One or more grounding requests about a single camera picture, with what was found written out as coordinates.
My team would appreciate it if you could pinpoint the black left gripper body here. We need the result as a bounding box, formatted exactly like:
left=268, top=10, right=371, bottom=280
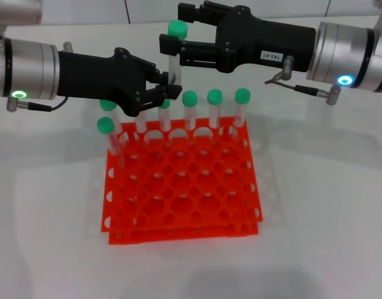
left=57, top=47, right=162, bottom=118

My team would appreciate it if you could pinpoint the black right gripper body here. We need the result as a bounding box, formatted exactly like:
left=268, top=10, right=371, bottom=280
left=214, top=4, right=318, bottom=74

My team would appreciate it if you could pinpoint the left arm gripper cable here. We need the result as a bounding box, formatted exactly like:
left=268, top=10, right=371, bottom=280
left=6, top=41, right=74, bottom=112

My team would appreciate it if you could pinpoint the graduated test tube green cap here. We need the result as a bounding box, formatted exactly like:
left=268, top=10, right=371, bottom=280
left=167, top=20, right=189, bottom=85

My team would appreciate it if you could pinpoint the arm gripper cable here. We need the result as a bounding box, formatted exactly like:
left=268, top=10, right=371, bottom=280
left=6, top=41, right=74, bottom=112
left=264, top=55, right=343, bottom=105

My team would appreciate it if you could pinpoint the orange plastic test tube rack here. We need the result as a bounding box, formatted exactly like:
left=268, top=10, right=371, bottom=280
left=100, top=116, right=264, bottom=246

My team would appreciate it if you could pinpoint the clear test tube green cap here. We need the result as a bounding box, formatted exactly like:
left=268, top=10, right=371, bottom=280
left=100, top=98, right=123, bottom=141
left=231, top=88, right=252, bottom=128
left=96, top=116, right=126, bottom=171
left=181, top=90, right=198, bottom=130
left=134, top=113, right=147, bottom=135
left=157, top=98, right=172, bottom=133
left=207, top=88, right=223, bottom=129

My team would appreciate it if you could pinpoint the right arm gripper cable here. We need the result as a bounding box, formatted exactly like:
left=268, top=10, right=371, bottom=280
left=264, top=55, right=343, bottom=105

